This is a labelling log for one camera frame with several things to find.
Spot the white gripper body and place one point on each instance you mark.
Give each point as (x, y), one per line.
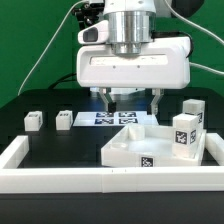
(161, 64)

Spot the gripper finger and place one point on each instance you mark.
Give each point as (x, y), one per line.
(157, 96)
(110, 105)

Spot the white square tabletop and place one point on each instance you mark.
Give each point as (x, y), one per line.
(151, 146)

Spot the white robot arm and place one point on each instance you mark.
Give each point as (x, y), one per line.
(124, 50)

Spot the white marker sheet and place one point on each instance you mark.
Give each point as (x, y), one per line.
(114, 119)

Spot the white U-shaped fence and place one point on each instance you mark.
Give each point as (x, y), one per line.
(14, 180)

